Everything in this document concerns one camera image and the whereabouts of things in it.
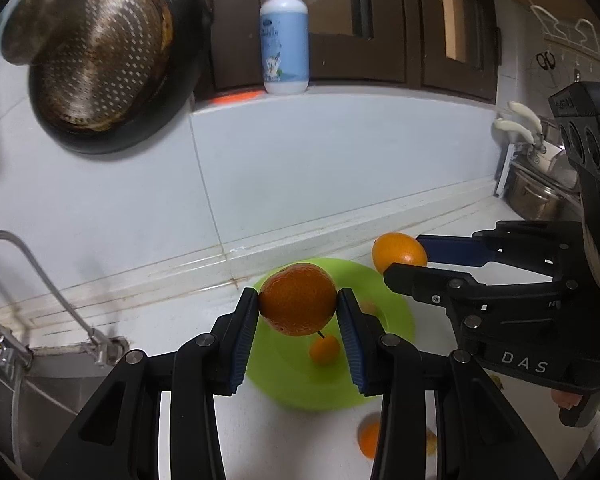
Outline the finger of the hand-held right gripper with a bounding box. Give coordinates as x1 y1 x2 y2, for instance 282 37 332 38
384 262 584 346
415 220 584 281

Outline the steel cooking pot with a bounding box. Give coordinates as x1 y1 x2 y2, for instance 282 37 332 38
507 165 577 222

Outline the chrome pull-down faucet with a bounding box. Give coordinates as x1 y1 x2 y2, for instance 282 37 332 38
0 305 36 383

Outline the orange mandarin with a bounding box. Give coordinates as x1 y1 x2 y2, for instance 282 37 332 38
259 266 339 337
357 417 383 459
371 232 428 275
309 335 342 366

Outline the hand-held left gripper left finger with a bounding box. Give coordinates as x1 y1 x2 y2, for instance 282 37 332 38
42 287 261 480

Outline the white wall hook rack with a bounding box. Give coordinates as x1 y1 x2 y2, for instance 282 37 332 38
509 0 600 67

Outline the black frying pan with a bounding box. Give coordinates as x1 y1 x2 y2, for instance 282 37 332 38
28 0 214 155

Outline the white and blue pump bottle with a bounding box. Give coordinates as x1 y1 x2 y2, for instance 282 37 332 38
259 0 310 95

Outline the thin gooseneck faucet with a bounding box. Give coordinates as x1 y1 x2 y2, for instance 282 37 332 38
0 230 131 368

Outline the person's right hand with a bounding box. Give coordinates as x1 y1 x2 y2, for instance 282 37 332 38
554 388 584 411

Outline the white flat board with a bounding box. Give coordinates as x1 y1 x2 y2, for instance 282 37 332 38
495 142 514 199

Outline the cream handled knife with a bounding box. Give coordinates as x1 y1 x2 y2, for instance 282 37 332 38
492 117 537 147
507 101 547 132

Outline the metal dish rack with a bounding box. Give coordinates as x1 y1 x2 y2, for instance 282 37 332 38
500 115 587 213

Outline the steel sink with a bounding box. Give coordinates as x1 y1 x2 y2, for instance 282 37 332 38
0 345 112 480

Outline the green plate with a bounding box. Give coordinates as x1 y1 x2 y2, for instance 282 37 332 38
244 258 415 412

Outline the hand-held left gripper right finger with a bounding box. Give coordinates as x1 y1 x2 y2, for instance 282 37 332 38
336 287 561 480

